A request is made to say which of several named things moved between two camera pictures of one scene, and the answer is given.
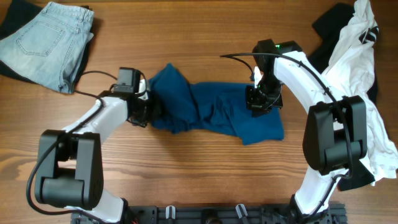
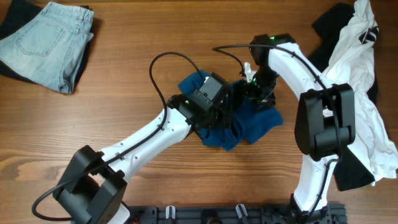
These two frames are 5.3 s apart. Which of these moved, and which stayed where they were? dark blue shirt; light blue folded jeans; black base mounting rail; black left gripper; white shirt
Moved: black left gripper; dark blue shirt
Stayed: light blue folded jeans; black base mounting rail; white shirt
